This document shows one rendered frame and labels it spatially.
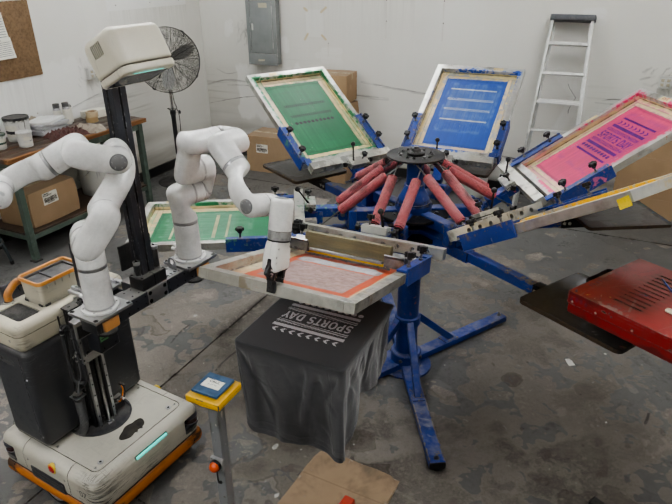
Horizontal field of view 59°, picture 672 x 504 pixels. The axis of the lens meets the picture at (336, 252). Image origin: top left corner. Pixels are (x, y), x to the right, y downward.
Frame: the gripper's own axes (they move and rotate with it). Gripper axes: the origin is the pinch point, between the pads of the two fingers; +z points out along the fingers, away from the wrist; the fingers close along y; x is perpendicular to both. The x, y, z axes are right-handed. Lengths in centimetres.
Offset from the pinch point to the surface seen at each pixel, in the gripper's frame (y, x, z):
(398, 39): -446, -131, -143
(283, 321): -29.8, -11.7, 23.2
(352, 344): -27.1, 18.7, 23.9
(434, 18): -441, -94, -163
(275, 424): -23, -7, 62
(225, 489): 4, -10, 76
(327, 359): -15.6, 14.5, 27.0
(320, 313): -40.6, -1.4, 20.3
